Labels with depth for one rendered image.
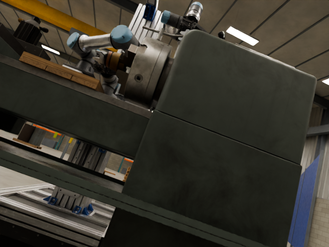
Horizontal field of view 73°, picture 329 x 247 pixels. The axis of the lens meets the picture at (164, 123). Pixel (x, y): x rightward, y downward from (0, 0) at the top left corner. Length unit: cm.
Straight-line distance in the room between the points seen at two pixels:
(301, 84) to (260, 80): 18
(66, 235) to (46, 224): 13
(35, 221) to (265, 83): 139
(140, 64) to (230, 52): 37
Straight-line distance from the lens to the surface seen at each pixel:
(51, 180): 74
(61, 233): 153
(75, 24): 1285
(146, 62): 95
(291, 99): 103
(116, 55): 110
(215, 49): 96
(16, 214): 160
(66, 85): 93
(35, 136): 1348
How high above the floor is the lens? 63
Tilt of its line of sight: 14 degrees up
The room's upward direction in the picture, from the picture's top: 20 degrees clockwise
